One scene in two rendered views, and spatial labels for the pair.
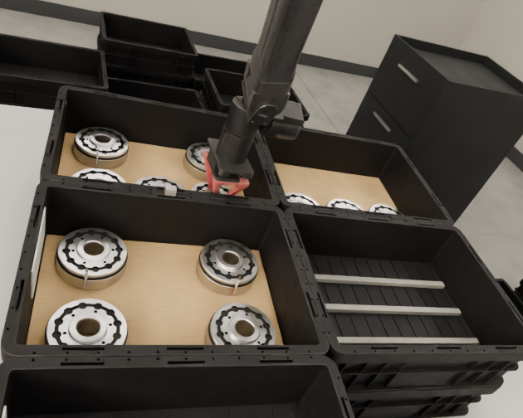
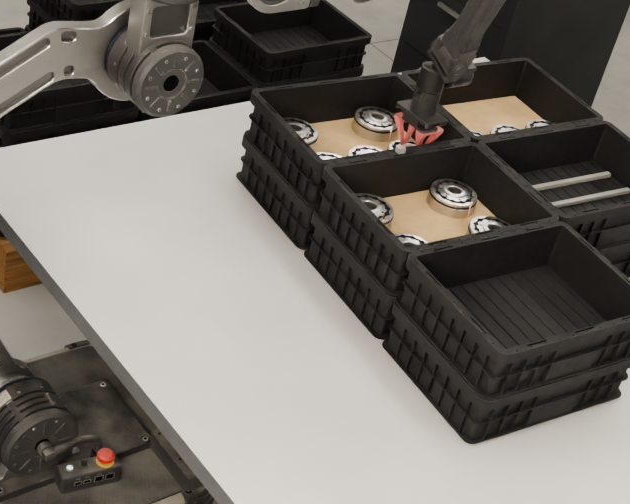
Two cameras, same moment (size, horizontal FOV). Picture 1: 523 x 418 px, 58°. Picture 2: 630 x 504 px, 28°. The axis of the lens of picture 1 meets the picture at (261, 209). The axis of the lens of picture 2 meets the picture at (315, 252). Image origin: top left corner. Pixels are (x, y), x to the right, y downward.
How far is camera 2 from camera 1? 194 cm
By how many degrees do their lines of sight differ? 11
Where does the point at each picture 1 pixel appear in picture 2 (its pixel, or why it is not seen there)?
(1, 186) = (204, 198)
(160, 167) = (342, 140)
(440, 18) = not seen: outside the picture
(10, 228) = (246, 227)
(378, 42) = not seen: outside the picture
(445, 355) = (629, 207)
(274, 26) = (475, 21)
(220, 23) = not seen: outside the picture
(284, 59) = (477, 35)
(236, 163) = (432, 116)
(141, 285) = (406, 224)
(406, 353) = (605, 210)
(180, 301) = (437, 228)
